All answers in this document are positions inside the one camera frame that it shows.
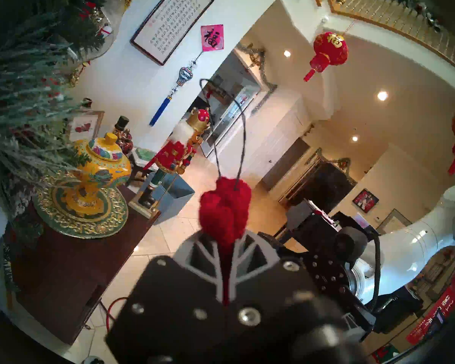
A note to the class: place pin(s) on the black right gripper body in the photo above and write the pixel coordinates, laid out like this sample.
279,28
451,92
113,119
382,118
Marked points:
326,272

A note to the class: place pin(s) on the finger of the gray right gripper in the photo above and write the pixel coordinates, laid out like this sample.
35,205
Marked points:
300,216

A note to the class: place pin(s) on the gray left gripper right finger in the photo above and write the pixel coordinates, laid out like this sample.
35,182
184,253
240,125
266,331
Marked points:
256,253

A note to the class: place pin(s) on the gray left gripper left finger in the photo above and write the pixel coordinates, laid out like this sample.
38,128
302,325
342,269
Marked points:
197,253

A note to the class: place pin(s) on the red knitted mitten ornament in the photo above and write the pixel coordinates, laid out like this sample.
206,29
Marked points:
223,211

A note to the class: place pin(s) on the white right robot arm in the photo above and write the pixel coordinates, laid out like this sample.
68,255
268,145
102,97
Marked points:
413,245

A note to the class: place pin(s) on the black piano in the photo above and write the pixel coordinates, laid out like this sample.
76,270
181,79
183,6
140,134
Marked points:
322,187

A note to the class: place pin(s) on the blue-gray square bin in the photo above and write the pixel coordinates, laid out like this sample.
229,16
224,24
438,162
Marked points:
174,200

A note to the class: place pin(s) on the large red nutcracker figure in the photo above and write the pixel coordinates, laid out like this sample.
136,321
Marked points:
174,154

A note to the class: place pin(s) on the green gold decorative plate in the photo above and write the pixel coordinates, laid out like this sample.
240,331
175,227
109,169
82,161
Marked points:
98,223

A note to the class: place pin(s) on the green jade object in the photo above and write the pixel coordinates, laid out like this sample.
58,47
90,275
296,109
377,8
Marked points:
146,154

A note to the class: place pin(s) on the red printed banner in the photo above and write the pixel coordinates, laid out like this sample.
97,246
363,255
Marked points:
443,302

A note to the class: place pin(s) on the yellow porcelain lidded jar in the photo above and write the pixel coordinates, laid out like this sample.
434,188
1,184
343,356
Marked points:
98,170

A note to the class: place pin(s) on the dark wooden cabinet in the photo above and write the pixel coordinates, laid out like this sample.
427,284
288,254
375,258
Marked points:
60,276

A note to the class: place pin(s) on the small black-hat nutcracker figure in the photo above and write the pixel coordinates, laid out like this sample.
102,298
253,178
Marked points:
121,124

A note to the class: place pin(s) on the small framed red picture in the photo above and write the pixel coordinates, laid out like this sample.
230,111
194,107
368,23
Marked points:
84,126

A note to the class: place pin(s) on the vase charm with blue tassel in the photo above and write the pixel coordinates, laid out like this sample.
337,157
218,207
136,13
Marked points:
184,76

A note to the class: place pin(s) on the dark ceramic vase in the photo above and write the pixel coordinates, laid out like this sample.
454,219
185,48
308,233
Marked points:
87,102

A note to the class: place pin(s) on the red diamond fu sign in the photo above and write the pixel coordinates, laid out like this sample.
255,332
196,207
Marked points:
212,38

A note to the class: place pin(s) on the wooden balcony railing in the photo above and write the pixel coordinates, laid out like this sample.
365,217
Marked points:
402,22

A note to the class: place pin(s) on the green pine garland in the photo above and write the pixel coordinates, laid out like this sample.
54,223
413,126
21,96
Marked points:
19,113

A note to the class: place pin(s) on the framed calligraphy scroll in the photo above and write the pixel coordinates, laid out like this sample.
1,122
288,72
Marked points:
170,25

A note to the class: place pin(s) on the green railing garland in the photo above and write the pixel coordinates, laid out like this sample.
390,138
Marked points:
413,5

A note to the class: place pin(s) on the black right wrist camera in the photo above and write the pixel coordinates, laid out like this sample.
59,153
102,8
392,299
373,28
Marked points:
350,245

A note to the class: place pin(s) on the red framed wall picture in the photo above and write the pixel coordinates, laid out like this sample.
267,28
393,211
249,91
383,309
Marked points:
365,201

